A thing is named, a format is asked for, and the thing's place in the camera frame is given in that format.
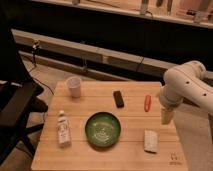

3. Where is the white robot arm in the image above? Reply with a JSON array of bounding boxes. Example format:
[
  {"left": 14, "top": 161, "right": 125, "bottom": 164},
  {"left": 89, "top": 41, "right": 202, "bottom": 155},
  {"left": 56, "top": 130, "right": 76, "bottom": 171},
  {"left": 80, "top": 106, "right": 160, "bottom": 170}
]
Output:
[{"left": 159, "top": 61, "right": 213, "bottom": 124}]

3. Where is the green ceramic bowl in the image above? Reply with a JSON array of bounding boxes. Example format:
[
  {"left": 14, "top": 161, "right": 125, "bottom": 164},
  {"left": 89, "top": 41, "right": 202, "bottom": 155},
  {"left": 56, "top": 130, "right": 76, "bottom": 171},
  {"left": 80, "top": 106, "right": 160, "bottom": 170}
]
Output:
[{"left": 85, "top": 112, "right": 121, "bottom": 148}]

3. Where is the orange red marker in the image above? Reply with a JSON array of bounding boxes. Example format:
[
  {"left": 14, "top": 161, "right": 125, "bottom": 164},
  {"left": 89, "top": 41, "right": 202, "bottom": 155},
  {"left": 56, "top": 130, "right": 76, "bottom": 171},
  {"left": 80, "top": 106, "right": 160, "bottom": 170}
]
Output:
[{"left": 144, "top": 95, "right": 151, "bottom": 112}]

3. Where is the white sponge block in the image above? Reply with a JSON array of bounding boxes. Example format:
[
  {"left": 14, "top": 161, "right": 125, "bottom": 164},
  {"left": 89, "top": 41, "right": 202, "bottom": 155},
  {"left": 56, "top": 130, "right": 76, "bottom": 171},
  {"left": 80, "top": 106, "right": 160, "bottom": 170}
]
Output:
[{"left": 144, "top": 130, "right": 158, "bottom": 153}]

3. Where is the black rectangular block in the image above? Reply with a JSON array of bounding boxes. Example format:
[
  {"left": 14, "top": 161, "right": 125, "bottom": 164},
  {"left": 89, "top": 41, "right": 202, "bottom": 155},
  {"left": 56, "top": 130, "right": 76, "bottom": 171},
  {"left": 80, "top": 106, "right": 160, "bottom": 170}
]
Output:
[{"left": 113, "top": 91, "right": 124, "bottom": 108}]

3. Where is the white paper cup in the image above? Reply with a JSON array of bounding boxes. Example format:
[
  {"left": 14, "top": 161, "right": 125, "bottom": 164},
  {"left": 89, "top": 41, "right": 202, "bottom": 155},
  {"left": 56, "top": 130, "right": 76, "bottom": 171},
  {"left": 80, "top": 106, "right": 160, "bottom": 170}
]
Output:
[{"left": 66, "top": 76, "right": 81, "bottom": 98}]

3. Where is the small white bottle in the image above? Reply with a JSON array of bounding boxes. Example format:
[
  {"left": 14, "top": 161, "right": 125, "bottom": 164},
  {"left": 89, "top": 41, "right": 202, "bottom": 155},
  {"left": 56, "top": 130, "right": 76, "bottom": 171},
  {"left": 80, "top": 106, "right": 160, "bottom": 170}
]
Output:
[{"left": 57, "top": 110, "right": 71, "bottom": 148}]

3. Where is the black office chair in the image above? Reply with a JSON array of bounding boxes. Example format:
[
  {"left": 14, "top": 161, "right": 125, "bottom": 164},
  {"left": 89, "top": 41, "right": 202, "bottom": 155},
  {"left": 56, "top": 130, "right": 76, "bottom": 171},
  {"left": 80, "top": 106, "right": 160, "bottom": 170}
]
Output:
[{"left": 0, "top": 4, "right": 48, "bottom": 166}]

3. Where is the black cable on floor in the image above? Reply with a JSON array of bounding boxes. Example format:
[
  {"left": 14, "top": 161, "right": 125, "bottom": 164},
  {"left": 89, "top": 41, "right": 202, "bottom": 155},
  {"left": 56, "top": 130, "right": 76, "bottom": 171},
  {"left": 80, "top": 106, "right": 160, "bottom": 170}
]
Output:
[{"left": 20, "top": 39, "right": 55, "bottom": 96}]

